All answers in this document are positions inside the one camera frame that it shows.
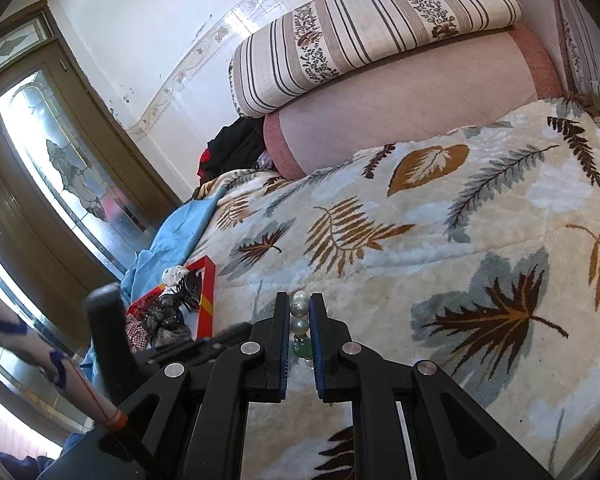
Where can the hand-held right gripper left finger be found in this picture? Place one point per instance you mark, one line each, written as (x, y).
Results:
(283, 340)

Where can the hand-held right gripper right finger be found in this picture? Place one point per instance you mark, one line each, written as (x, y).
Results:
(316, 340)

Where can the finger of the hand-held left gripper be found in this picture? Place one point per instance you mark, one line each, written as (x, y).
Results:
(215, 337)

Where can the plaid scrunchie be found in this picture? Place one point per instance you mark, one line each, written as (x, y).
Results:
(137, 337)

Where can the red box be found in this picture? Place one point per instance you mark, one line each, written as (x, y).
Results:
(207, 295)

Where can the grey sheer scrunchie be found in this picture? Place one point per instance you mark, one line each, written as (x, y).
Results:
(167, 320)

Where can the black hair claw clip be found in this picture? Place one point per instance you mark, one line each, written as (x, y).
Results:
(187, 290)

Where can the person's left forearm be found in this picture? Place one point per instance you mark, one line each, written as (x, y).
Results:
(40, 355)

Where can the white dotted scrunchie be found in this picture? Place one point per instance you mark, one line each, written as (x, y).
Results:
(174, 275)

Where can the glass side window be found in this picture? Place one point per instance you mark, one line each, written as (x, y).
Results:
(10, 377)

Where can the blue cloth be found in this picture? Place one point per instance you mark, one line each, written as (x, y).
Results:
(180, 230)

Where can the leaf print blanket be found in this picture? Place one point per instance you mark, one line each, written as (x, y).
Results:
(430, 220)

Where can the red garment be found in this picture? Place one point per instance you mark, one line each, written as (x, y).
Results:
(205, 166)

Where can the brown glass door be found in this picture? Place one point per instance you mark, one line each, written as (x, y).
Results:
(55, 160)

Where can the black clothes pile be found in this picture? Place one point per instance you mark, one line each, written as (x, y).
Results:
(235, 147)

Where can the pink folded quilt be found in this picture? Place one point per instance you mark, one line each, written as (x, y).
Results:
(405, 105)

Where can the striped floral folded quilt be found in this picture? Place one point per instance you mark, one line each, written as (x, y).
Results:
(590, 45)
(370, 30)

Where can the brown cloth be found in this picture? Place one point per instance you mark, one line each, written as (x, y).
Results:
(590, 102)

